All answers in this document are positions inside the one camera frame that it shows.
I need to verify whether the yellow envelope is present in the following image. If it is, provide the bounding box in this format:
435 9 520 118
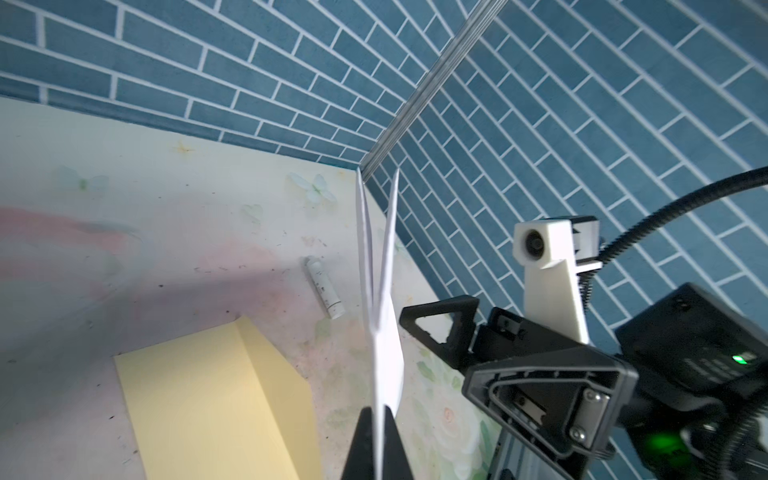
114 317 324 479

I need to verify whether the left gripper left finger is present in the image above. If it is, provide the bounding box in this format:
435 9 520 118
341 407 375 480

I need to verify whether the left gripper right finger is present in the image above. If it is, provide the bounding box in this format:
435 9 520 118
382 406 414 480

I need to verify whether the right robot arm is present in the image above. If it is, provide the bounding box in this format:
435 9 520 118
399 283 767 479

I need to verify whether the right corner aluminium post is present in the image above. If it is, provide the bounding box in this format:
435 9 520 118
360 0 508 181

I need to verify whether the white glue stick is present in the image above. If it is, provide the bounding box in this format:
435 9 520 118
304 256 346 320

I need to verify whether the white letter blue border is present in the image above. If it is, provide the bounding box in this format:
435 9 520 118
356 171 404 480

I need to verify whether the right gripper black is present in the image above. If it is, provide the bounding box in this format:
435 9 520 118
399 295 639 479

